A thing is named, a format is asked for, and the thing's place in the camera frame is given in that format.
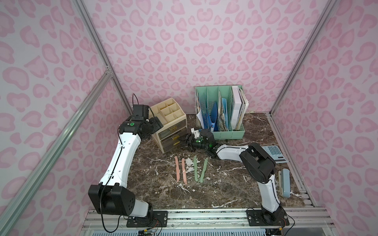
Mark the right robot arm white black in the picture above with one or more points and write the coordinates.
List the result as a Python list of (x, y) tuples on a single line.
[(258, 163)]

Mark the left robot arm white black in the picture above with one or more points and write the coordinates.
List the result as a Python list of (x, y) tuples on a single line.
[(111, 196)]

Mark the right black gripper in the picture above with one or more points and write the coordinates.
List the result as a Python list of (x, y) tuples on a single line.
[(191, 139)]

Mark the grey blue calculator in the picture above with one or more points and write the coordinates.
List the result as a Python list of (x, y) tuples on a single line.
[(276, 154)]

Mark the white book in rack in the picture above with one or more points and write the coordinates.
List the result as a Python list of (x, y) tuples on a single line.
[(235, 106)]

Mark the green knife right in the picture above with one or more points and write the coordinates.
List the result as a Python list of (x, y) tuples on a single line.
[(203, 170)]

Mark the papers in rack left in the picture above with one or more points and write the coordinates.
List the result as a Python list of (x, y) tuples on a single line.
[(199, 111)]

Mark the blue folder in rack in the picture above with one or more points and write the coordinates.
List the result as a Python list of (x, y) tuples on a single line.
[(224, 114)]

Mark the green knife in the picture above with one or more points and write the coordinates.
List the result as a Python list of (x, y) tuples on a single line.
[(195, 168), (203, 170)]

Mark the beige desktop drawer organizer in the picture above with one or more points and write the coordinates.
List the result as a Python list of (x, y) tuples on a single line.
[(169, 113)]

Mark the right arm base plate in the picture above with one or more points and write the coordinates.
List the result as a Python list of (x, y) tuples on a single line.
[(264, 218)]

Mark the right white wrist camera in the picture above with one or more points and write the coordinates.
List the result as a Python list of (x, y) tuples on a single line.
[(195, 133)]

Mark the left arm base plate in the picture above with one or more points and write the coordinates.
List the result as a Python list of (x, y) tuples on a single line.
[(155, 218)]

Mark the pink knife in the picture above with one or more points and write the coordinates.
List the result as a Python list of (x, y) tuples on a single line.
[(183, 161), (177, 169)]

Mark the aluminium front rail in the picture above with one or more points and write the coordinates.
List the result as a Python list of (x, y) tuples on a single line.
[(241, 218)]

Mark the green file organizer rack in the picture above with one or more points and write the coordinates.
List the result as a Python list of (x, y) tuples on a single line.
[(210, 102)]

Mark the pink knife left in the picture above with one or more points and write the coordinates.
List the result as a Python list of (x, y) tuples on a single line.
[(177, 169)]

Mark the green knife left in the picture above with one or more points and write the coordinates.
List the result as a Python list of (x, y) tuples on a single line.
[(195, 168)]

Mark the drawer with gold handle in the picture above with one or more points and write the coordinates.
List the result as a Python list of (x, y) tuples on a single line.
[(172, 130)]

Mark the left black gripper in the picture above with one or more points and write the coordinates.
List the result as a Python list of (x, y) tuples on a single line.
[(155, 125)]

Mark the pink knife right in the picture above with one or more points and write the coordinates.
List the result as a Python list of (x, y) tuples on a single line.
[(183, 161)]

